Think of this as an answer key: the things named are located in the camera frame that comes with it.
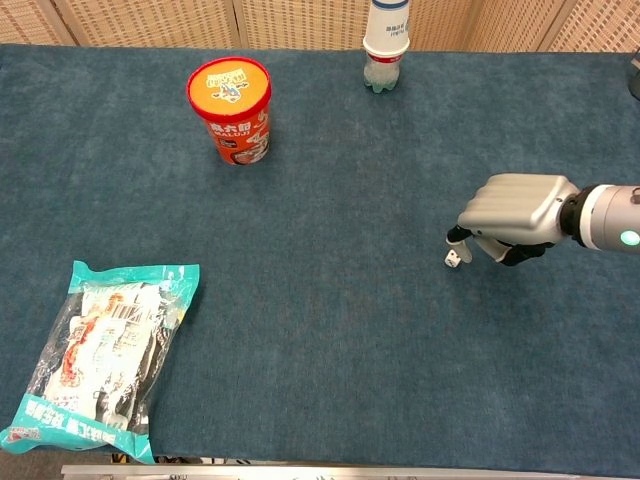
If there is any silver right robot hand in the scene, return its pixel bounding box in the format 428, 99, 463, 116
445, 173, 581, 268

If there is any teal snack food bag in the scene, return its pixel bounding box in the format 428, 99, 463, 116
0, 260, 201, 466

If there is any clear plastic soda bottle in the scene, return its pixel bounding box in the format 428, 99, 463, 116
363, 51, 404, 95

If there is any red instant noodle cup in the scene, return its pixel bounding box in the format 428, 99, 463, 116
186, 56, 273, 166

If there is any dark object at table edge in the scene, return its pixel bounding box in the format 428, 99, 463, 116
627, 47, 640, 101

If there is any metal table edge rail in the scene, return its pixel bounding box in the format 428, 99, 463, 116
60, 463, 640, 480

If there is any dark teal table cloth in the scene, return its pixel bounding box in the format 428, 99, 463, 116
0, 43, 640, 472

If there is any woven bamboo folding screen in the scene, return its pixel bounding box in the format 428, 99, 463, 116
0, 0, 640, 53

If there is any white paper cup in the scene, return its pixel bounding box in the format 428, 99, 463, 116
362, 0, 412, 57

